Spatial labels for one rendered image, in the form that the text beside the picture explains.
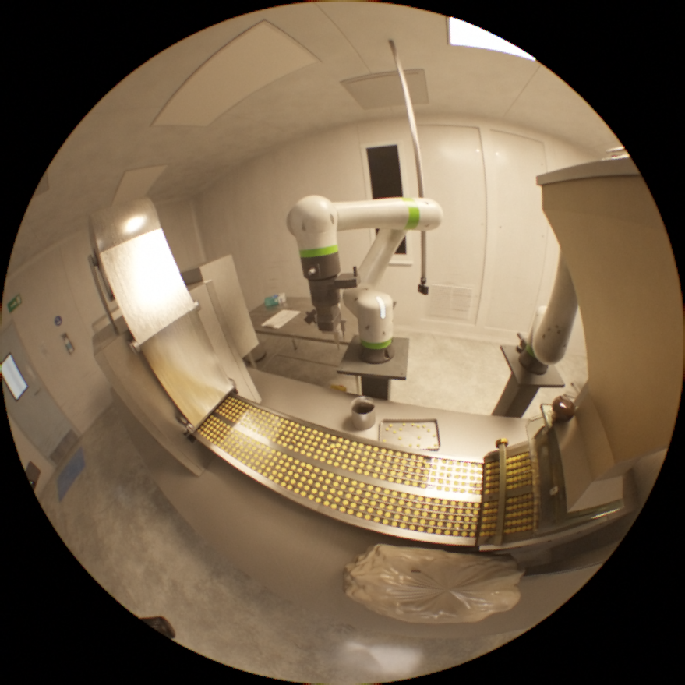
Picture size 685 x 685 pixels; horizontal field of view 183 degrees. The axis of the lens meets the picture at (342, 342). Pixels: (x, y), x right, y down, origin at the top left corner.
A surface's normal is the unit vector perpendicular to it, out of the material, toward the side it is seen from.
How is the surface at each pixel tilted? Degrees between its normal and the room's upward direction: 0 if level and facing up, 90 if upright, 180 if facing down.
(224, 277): 90
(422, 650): 0
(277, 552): 0
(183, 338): 90
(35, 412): 90
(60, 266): 90
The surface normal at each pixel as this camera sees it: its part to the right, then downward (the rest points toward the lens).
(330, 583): -0.11, -0.84
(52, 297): 0.92, 0.12
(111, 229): 0.86, -0.09
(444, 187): -0.38, 0.54
